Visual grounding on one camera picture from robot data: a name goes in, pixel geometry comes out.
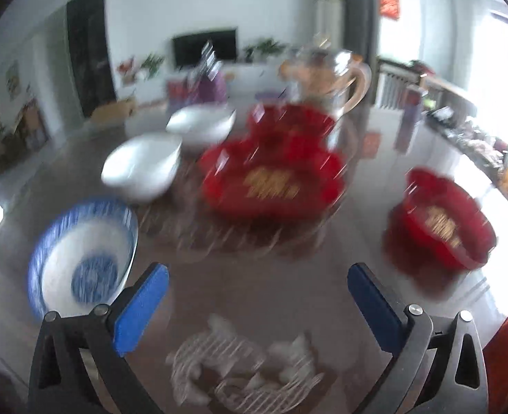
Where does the red flower-shaped plate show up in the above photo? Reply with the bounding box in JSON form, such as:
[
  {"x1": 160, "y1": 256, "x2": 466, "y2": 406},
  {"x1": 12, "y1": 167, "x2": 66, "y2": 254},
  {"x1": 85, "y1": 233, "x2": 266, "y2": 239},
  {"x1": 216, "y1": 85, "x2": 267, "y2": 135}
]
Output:
[
  {"x1": 198, "y1": 102, "x2": 347, "y2": 225},
  {"x1": 383, "y1": 167, "x2": 498, "y2": 272}
]

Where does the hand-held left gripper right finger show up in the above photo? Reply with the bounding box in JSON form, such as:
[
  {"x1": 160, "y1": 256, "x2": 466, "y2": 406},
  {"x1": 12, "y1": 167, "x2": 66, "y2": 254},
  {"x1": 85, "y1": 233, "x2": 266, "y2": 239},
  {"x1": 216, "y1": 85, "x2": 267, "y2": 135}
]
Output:
[{"x1": 347, "y1": 262, "x2": 489, "y2": 414}]

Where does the black television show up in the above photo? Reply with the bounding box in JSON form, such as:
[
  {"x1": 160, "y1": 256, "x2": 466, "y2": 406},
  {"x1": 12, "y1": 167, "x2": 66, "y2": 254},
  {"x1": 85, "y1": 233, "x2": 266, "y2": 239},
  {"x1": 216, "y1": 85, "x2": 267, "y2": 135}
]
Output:
[{"x1": 172, "y1": 29, "x2": 238, "y2": 70}]

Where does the wooden chair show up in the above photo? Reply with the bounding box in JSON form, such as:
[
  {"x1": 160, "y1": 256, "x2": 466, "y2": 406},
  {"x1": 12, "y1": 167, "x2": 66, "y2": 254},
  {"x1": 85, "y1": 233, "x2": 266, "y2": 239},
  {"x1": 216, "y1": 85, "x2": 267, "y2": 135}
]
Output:
[{"x1": 377, "y1": 58, "x2": 448, "y2": 110}]

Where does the white ribbed bowl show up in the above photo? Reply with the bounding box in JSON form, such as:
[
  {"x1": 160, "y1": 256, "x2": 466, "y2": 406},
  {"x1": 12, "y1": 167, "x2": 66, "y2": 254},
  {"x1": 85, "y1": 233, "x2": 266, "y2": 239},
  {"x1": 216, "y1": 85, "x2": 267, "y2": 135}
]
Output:
[
  {"x1": 101, "y1": 133, "x2": 183, "y2": 203},
  {"x1": 166, "y1": 104, "x2": 236, "y2": 156}
]

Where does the white standing air conditioner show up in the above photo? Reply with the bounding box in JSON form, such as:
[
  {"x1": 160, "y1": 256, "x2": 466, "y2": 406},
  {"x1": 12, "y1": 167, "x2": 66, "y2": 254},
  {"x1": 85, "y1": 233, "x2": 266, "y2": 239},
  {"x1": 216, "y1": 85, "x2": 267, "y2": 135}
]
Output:
[{"x1": 314, "y1": 0, "x2": 344, "y2": 50}]

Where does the white television cabinet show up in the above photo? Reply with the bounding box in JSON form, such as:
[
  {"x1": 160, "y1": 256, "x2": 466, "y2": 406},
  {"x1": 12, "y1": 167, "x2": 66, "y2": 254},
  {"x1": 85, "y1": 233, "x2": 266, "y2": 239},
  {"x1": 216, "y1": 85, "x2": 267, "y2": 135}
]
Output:
[{"x1": 120, "y1": 62, "x2": 289, "y2": 104}]

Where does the dark door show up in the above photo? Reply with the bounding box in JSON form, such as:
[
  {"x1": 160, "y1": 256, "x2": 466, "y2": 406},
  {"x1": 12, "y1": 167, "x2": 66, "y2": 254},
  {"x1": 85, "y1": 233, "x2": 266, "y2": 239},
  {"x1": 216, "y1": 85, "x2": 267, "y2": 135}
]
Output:
[{"x1": 66, "y1": 0, "x2": 117, "y2": 117}]

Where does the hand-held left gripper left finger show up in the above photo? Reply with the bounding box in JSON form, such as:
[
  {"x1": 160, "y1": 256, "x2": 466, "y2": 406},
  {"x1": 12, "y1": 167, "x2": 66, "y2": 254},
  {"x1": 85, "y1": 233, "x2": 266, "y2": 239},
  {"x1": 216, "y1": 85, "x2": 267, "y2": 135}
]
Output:
[{"x1": 29, "y1": 262, "x2": 170, "y2": 414}]

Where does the green potted plant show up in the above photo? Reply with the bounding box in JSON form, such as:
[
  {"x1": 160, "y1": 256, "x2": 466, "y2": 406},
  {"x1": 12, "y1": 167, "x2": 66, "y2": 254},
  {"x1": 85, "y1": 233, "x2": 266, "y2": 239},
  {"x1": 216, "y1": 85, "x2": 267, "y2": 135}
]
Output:
[
  {"x1": 139, "y1": 54, "x2": 166, "y2": 79},
  {"x1": 242, "y1": 39, "x2": 287, "y2": 62}
]

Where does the purple gift box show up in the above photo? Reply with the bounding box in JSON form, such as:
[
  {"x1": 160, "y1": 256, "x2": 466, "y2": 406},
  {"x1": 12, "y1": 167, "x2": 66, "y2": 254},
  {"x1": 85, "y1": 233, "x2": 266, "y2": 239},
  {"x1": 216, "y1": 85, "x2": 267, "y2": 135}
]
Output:
[{"x1": 168, "y1": 62, "x2": 228, "y2": 110}]

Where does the small red card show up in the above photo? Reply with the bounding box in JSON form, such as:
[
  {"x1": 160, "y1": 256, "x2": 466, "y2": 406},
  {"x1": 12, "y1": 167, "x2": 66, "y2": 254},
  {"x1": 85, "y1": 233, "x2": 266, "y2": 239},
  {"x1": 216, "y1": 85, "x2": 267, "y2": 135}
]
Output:
[{"x1": 361, "y1": 133, "x2": 381, "y2": 158}]

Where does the glass kettle with cream handle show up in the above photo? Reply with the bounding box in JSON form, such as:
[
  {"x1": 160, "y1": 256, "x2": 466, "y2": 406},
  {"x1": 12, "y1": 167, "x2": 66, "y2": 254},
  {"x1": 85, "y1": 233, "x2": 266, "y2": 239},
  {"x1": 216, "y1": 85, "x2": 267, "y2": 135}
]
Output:
[{"x1": 280, "y1": 47, "x2": 373, "y2": 147}]

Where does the blue and white bowl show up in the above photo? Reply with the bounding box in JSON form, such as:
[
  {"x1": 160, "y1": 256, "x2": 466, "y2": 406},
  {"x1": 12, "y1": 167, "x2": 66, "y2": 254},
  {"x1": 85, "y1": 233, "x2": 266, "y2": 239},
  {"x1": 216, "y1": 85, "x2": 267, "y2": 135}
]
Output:
[{"x1": 27, "y1": 198, "x2": 139, "y2": 324}]

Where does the grey curtain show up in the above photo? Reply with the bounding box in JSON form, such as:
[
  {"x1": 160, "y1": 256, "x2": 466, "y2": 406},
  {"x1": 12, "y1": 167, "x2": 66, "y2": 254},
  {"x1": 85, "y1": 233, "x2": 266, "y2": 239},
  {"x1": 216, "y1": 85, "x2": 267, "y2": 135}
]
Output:
[{"x1": 333, "y1": 0, "x2": 379, "y2": 104}]

